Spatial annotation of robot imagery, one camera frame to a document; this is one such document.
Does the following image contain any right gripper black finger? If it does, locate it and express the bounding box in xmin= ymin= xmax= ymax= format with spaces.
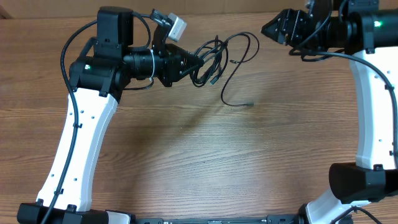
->
xmin=261 ymin=9 xmax=294 ymax=34
xmin=266 ymin=32 xmax=293 ymax=45

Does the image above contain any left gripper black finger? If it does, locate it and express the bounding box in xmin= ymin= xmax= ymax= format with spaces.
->
xmin=180 ymin=50 xmax=204 ymax=67
xmin=178 ymin=65 xmax=202 ymax=80

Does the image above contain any thin black cable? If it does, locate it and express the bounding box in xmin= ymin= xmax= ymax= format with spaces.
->
xmin=198 ymin=31 xmax=261 ymax=108

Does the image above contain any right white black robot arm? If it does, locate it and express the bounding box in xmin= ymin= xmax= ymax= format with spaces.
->
xmin=261 ymin=0 xmax=397 ymax=223

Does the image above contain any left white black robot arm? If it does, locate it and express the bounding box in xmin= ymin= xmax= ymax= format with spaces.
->
xmin=17 ymin=6 xmax=203 ymax=223

